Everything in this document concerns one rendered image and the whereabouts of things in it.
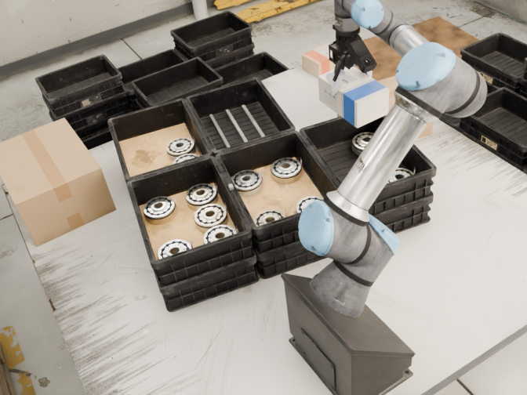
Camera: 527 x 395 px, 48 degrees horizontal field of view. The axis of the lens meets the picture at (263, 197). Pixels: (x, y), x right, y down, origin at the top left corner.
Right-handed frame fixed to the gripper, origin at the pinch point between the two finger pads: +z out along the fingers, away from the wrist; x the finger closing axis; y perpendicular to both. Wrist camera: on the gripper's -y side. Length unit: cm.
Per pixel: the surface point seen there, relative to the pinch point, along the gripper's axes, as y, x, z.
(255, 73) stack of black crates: 145, -39, 72
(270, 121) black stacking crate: 39.5, 9.5, 28.3
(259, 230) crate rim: -18, 47, 19
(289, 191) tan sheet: 0.5, 25.5, 28.4
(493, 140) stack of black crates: 15, -89, 69
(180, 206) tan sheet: 16, 58, 28
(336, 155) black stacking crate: 6.9, 2.4, 28.5
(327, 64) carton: 71, -39, 36
